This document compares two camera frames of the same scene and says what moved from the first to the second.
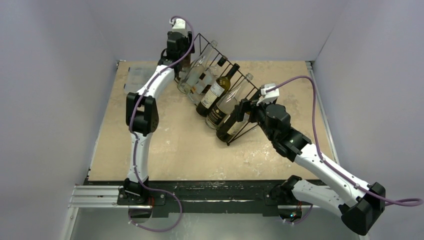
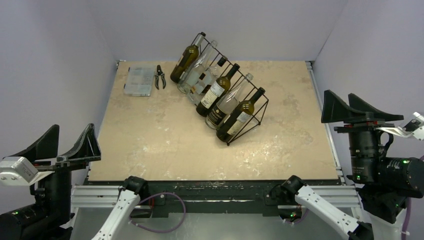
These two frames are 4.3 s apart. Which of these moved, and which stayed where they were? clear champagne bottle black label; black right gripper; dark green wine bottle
Moved: black right gripper
Stayed: dark green wine bottle; clear champagne bottle black label
